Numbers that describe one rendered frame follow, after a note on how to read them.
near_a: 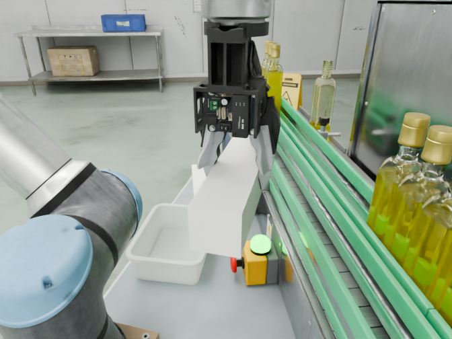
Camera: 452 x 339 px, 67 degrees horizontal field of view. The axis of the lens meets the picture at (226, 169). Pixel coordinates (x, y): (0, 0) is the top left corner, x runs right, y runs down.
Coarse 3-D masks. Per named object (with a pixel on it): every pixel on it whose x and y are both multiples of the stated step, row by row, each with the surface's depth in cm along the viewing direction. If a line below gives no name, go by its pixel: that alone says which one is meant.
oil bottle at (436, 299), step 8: (448, 256) 41; (448, 264) 41; (440, 272) 43; (448, 272) 41; (440, 280) 43; (448, 280) 42; (440, 288) 43; (448, 288) 42; (432, 296) 44; (440, 296) 43; (448, 296) 42; (432, 304) 44; (440, 304) 43; (448, 304) 42; (440, 312) 43; (448, 312) 42; (448, 320) 42
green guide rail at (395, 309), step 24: (288, 144) 94; (288, 168) 95; (312, 168) 78; (312, 192) 78; (336, 216) 64; (336, 240) 65; (360, 240) 55; (360, 264) 57; (384, 264) 50; (360, 288) 56; (384, 288) 49; (384, 312) 49; (408, 312) 44; (408, 336) 44; (432, 336) 39
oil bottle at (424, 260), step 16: (432, 208) 43; (448, 208) 41; (416, 224) 46; (432, 224) 43; (448, 224) 41; (416, 240) 47; (432, 240) 43; (448, 240) 42; (416, 256) 47; (432, 256) 44; (416, 272) 47; (432, 272) 44; (432, 288) 45
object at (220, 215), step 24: (240, 144) 53; (216, 168) 46; (240, 168) 46; (216, 192) 40; (240, 192) 40; (192, 216) 38; (216, 216) 37; (240, 216) 36; (192, 240) 39; (216, 240) 38; (240, 240) 38
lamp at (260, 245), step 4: (256, 236) 74; (260, 236) 74; (264, 236) 74; (252, 240) 73; (256, 240) 73; (260, 240) 72; (264, 240) 73; (268, 240) 73; (252, 244) 73; (256, 244) 72; (260, 244) 72; (264, 244) 72; (268, 244) 72; (252, 248) 73; (256, 248) 72; (260, 248) 72; (264, 248) 72; (268, 248) 73; (252, 252) 73; (256, 252) 72; (260, 252) 72; (264, 252) 72; (268, 252) 73
